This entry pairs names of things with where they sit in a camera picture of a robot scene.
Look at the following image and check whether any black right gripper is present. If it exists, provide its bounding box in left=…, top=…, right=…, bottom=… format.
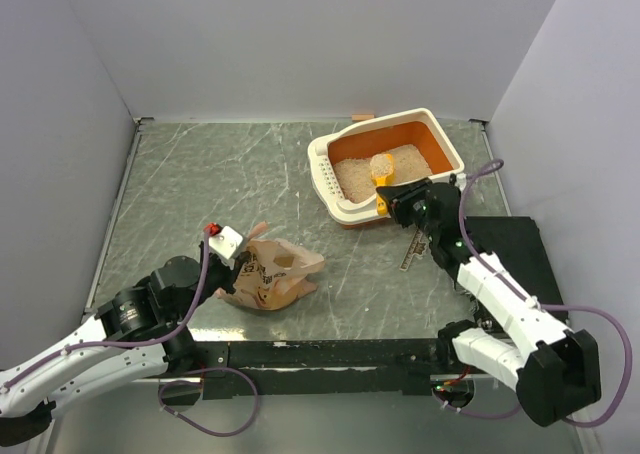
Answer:
left=376, top=177, right=439, bottom=241

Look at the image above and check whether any pink cat litter bag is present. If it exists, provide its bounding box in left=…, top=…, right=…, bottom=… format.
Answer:
left=214, top=222, right=325, bottom=311

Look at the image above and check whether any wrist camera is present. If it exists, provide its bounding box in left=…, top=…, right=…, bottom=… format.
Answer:
left=205, top=223, right=248, bottom=269
left=448, top=173, right=467, bottom=190

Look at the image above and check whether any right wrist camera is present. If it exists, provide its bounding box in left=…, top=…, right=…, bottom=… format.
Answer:
left=448, top=173, right=467, bottom=190

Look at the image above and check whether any orange tape piece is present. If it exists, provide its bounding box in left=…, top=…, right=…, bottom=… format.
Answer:
left=351, top=114, right=375, bottom=123

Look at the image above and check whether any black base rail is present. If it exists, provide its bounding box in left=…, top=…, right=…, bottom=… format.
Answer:
left=149, top=337, right=494, bottom=403

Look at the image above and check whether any black case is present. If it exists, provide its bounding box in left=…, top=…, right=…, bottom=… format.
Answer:
left=465, top=216, right=563, bottom=305

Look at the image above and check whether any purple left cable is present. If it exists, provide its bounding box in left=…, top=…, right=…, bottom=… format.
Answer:
left=0, top=231, right=259, bottom=435

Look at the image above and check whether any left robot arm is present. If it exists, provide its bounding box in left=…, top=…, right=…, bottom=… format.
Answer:
left=1, top=254, right=247, bottom=447

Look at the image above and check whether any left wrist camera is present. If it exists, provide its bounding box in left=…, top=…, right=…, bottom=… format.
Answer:
left=205, top=223, right=248, bottom=269

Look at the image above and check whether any yellow litter scoop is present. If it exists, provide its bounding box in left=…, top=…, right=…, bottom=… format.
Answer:
left=370, top=153, right=395, bottom=217

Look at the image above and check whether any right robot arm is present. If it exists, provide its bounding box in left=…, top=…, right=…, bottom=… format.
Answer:
left=376, top=179, right=601, bottom=427

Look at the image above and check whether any white orange litter box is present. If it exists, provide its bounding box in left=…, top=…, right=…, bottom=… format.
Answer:
left=307, top=108, right=465, bottom=227

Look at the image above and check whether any beige cat litter pile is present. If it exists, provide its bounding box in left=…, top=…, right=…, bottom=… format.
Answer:
left=334, top=144, right=432, bottom=203

